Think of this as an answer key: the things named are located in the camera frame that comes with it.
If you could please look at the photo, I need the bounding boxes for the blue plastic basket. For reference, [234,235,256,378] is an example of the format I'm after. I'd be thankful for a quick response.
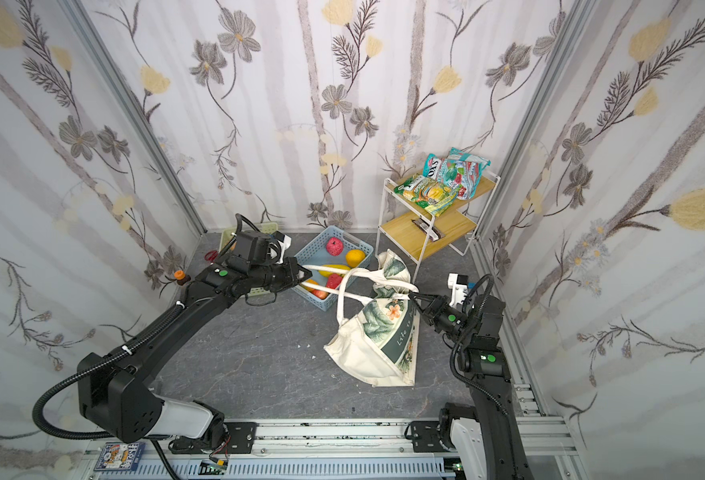
[294,226,373,311]

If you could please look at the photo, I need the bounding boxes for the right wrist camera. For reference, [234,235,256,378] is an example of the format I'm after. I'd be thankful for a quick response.
[447,273,495,313]

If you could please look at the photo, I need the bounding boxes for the green orange papaya toy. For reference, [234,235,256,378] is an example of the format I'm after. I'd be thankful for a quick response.
[302,279,318,292]

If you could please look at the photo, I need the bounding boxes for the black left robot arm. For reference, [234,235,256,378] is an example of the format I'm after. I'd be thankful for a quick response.
[32,257,312,443]

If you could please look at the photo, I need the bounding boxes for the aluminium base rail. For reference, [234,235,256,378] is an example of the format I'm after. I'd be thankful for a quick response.
[75,418,575,480]

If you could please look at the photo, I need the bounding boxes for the red bell pepper toy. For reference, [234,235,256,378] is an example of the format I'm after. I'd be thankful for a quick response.
[326,273,344,290]

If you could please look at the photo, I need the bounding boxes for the cream canvas tote bag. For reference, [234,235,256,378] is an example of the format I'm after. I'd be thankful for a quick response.
[316,250,420,387]

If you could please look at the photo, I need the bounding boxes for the brown glass bottle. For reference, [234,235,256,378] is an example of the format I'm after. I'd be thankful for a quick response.
[174,269,192,286]

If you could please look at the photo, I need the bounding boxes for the green plastic basket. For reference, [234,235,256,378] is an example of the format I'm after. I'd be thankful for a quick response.
[218,221,280,297]

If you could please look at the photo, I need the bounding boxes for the white wire wooden shelf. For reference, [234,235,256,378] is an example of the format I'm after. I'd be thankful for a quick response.
[374,167,501,283]

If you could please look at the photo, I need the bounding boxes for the red handled scissors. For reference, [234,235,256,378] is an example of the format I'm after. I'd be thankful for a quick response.
[204,250,218,263]

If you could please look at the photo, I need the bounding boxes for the green white snack bag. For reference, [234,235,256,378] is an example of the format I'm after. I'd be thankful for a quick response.
[422,154,443,179]

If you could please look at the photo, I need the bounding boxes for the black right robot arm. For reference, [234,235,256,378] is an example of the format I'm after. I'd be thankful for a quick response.
[409,293,533,479]

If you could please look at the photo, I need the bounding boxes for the teal pink snack bag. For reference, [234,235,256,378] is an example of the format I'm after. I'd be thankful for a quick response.
[436,148,491,200]

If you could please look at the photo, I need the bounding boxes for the blue card box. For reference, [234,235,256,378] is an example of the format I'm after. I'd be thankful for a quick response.
[94,442,146,472]

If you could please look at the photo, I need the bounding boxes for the orange fruit toy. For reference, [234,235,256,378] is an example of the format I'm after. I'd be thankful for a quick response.
[346,249,366,268]

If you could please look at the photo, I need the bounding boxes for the brown candy bar wrapper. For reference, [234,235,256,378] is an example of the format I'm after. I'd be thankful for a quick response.
[412,218,443,242]

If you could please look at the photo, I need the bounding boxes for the green yellow snack bag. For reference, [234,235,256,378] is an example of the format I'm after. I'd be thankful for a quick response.
[394,174,458,216]

